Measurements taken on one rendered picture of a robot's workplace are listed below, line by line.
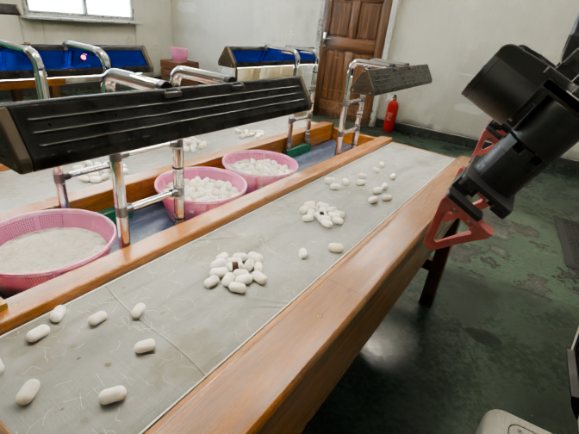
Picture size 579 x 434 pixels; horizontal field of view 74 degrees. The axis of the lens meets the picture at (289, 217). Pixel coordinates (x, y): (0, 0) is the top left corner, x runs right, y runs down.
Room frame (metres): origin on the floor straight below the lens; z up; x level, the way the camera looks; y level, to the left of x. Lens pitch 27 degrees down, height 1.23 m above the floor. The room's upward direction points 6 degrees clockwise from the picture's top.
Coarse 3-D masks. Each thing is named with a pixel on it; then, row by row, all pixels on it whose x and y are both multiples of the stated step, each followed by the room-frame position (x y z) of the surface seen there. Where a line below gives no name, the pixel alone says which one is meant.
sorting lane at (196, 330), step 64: (320, 192) 1.15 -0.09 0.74; (384, 192) 1.21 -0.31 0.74; (192, 256) 0.71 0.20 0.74; (320, 256) 0.77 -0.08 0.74; (64, 320) 0.48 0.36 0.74; (128, 320) 0.49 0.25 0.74; (192, 320) 0.51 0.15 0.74; (256, 320) 0.53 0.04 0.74; (0, 384) 0.35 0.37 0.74; (64, 384) 0.36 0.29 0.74; (128, 384) 0.37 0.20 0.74; (192, 384) 0.38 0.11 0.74
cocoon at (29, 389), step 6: (24, 384) 0.34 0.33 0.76; (30, 384) 0.34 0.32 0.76; (36, 384) 0.34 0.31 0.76; (24, 390) 0.33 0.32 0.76; (30, 390) 0.33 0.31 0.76; (36, 390) 0.34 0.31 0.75; (18, 396) 0.32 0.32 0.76; (24, 396) 0.32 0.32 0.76; (30, 396) 0.33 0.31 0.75; (18, 402) 0.32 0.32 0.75; (24, 402) 0.32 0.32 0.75
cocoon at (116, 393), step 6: (108, 390) 0.34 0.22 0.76; (114, 390) 0.34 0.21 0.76; (120, 390) 0.35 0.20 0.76; (126, 390) 0.35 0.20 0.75; (102, 396) 0.34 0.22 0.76; (108, 396) 0.34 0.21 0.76; (114, 396) 0.34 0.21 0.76; (120, 396) 0.34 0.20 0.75; (102, 402) 0.33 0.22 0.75; (108, 402) 0.33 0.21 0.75
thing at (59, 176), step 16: (0, 48) 0.89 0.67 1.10; (16, 48) 0.84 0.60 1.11; (32, 48) 0.83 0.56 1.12; (64, 48) 1.02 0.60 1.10; (80, 48) 0.98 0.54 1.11; (96, 48) 0.96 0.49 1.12; (32, 64) 0.81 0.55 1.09; (48, 96) 0.82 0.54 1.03; (64, 176) 0.83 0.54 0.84; (64, 192) 0.82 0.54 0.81; (112, 208) 0.93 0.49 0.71; (80, 224) 0.84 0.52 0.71
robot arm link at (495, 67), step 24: (504, 48) 0.45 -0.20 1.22; (480, 72) 0.44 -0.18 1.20; (504, 72) 0.44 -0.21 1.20; (528, 72) 0.43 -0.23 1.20; (552, 72) 0.42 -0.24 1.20; (480, 96) 0.44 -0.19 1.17; (504, 96) 0.43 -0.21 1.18; (528, 96) 0.42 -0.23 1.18; (576, 96) 0.39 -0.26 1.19; (504, 120) 0.43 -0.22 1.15
